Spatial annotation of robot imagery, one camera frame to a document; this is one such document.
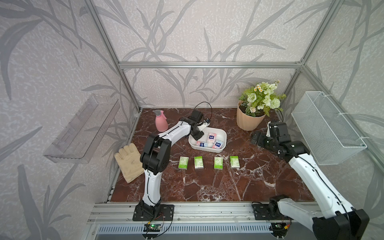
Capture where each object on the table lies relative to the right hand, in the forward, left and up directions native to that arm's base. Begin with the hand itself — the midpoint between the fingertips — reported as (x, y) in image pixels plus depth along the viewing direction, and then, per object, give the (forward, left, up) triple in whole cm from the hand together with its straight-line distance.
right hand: (257, 137), depth 79 cm
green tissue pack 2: (-6, +20, -18) cm, 27 cm away
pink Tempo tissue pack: (+11, +23, -16) cm, 30 cm away
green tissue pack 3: (-6, +32, -17) cm, 37 cm away
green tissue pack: (-6, +10, -17) cm, 21 cm away
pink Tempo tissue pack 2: (+6, +30, -17) cm, 35 cm away
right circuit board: (-38, -8, -23) cm, 46 cm away
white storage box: (+4, +20, -18) cm, 27 cm away
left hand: (+13, +32, -13) cm, 37 cm away
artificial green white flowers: (+22, -6, +10) cm, 24 cm away
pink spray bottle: (+18, +57, -11) cm, 61 cm away
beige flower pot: (+18, 0, -9) cm, 20 cm away
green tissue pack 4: (-6, +41, -17) cm, 45 cm away
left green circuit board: (-37, +54, -20) cm, 69 cm away
